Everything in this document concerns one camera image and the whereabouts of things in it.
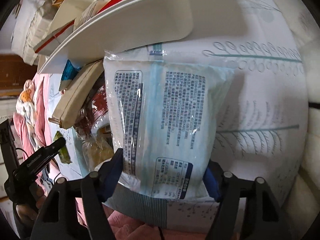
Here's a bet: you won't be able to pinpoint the cartoon baby cloth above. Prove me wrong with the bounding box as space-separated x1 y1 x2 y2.
16 80 38 150

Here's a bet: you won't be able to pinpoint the white draped cloth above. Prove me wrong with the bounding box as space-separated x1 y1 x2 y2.
11 0 57 66

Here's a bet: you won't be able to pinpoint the white red snack bag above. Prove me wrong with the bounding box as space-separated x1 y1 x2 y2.
33 0 123 56

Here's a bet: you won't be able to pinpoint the leaf patterned tablecloth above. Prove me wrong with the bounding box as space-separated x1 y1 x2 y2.
104 0 308 232

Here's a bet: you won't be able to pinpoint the white plastic organizer bin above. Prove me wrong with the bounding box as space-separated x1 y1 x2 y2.
37 0 193 74

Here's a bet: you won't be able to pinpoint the clear bag yellow crumbs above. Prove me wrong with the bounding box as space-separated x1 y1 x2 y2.
82 125 114 172

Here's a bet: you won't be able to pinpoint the light blue mask packet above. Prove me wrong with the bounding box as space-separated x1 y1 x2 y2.
103 51 234 200

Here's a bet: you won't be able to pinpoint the brown paper bag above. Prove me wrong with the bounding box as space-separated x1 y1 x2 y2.
48 60 104 129

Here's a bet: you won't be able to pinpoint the blue and white snack packet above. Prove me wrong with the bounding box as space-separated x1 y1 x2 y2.
59 60 81 91

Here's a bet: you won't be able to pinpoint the pink blanket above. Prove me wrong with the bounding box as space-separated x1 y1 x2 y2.
13 75 205 239

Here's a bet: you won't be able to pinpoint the green snack packet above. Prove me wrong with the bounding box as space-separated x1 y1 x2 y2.
54 131 72 164

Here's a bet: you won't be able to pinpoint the dark red snack packet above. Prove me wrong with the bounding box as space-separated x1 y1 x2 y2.
73 85 108 140

